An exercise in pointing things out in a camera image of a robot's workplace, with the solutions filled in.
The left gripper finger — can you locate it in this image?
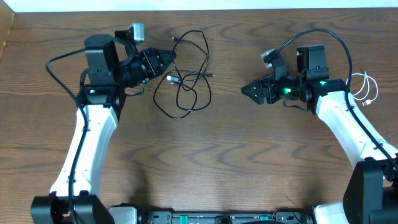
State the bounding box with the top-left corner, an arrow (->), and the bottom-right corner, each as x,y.
156,49 -> 177,62
157,57 -> 174,75

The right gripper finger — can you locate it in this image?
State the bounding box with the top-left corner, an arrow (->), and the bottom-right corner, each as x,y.
241,88 -> 264,105
241,79 -> 262,92

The black USB cable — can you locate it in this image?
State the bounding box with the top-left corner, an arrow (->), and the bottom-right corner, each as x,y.
171,29 -> 213,112
152,68 -> 215,120

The white USB cable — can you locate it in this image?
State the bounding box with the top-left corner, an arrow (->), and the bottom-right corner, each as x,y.
345,71 -> 379,107

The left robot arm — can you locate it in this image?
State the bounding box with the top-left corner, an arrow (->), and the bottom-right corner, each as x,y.
30,30 -> 177,223

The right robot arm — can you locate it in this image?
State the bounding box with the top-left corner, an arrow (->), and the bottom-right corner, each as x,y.
241,45 -> 397,223

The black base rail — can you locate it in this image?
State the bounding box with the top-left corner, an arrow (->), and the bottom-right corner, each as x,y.
108,202 -> 315,224

